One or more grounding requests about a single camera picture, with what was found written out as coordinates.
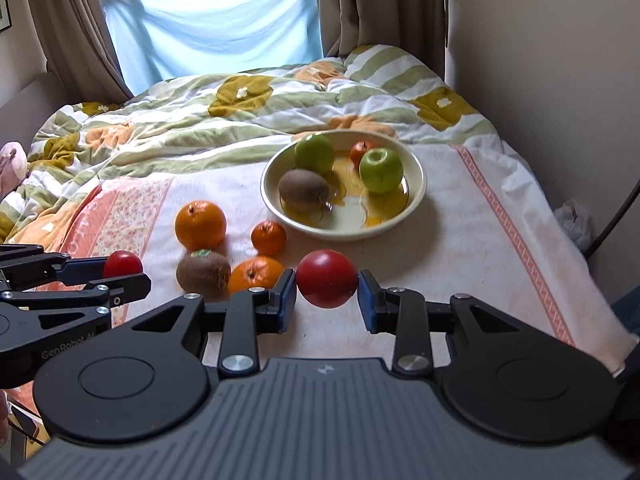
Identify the small red tomato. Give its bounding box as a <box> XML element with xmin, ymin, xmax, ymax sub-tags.
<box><xmin>102</xmin><ymin>250</ymin><xmax>143</xmax><ymax>278</ymax></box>

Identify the orange with stem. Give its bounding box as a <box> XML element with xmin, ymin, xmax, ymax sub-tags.
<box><xmin>228</xmin><ymin>256</ymin><xmax>285</xmax><ymax>295</ymax></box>

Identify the brown kiwi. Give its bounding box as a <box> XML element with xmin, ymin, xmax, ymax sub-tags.
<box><xmin>176</xmin><ymin>249</ymin><xmax>231</xmax><ymax>300</ymax></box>
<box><xmin>278</xmin><ymin>169</ymin><xmax>330</xmax><ymax>214</ymax></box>

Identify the small mandarin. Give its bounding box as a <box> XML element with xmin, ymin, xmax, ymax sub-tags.
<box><xmin>250</xmin><ymin>220</ymin><xmax>286</xmax><ymax>257</ymax></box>

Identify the large red tomato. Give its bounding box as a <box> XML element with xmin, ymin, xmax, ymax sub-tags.
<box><xmin>296</xmin><ymin>249</ymin><xmax>358</xmax><ymax>309</ymax></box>

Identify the large orange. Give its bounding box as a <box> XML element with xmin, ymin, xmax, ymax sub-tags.
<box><xmin>175</xmin><ymin>200</ymin><xmax>227</xmax><ymax>252</ymax></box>

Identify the white pink patterned towel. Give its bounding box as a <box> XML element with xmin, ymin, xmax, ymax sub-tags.
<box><xmin>12</xmin><ymin>145</ymin><xmax>637</xmax><ymax>373</ymax></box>

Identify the pink plush toy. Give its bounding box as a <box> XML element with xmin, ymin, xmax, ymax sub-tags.
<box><xmin>0</xmin><ymin>142</ymin><xmax>28</xmax><ymax>200</ymax></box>

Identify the brown kiwi in bowl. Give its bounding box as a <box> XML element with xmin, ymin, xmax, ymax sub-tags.
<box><xmin>278</xmin><ymin>169</ymin><xmax>330</xmax><ymax>214</ymax></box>

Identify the cream ceramic bowl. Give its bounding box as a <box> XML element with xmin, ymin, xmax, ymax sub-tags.
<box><xmin>260</xmin><ymin>129</ymin><xmax>427</xmax><ymax>242</ymax></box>

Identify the green apple right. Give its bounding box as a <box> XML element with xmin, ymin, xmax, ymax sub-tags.
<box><xmin>359</xmin><ymin>148</ymin><xmax>404</xmax><ymax>194</ymax></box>

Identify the green apple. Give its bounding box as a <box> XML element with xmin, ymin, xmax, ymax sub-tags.
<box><xmin>359</xmin><ymin>148</ymin><xmax>404</xmax><ymax>194</ymax></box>
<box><xmin>294</xmin><ymin>133</ymin><xmax>334</xmax><ymax>176</ymax></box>

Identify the green apple left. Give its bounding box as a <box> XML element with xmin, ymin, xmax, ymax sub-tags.
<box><xmin>294</xmin><ymin>133</ymin><xmax>334</xmax><ymax>176</ymax></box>

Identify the floral striped duvet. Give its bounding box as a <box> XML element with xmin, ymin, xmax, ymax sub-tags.
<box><xmin>1</xmin><ymin>44</ymin><xmax>502</xmax><ymax>240</ymax></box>

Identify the white plastic bag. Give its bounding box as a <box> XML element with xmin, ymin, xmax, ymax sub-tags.
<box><xmin>553</xmin><ymin>198</ymin><xmax>592</xmax><ymax>252</ymax></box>

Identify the small red orange fruit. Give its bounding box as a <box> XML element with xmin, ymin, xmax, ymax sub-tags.
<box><xmin>349</xmin><ymin>141</ymin><xmax>375</xmax><ymax>170</ymax></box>

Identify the brown left curtain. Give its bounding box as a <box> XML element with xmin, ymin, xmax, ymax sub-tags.
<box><xmin>28</xmin><ymin>0</ymin><xmax>132</xmax><ymax>104</ymax></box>

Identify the brown curtain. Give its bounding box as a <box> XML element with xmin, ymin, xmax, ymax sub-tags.
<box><xmin>317</xmin><ymin>0</ymin><xmax>446</xmax><ymax>77</ymax></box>
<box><xmin>28</xmin><ymin>0</ymin><xmax>132</xmax><ymax>104</ymax></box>

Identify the light blue window cloth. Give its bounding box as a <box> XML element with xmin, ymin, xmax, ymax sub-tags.
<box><xmin>104</xmin><ymin>0</ymin><xmax>323</xmax><ymax>94</ymax></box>

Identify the brown right curtain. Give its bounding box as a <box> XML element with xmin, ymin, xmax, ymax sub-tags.
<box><xmin>317</xmin><ymin>0</ymin><xmax>446</xmax><ymax>77</ymax></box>

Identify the framed wall picture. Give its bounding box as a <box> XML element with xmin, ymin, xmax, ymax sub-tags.
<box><xmin>0</xmin><ymin>0</ymin><xmax>12</xmax><ymax>32</ymax></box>

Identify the black cable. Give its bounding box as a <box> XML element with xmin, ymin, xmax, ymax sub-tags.
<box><xmin>581</xmin><ymin>176</ymin><xmax>640</xmax><ymax>260</ymax></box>

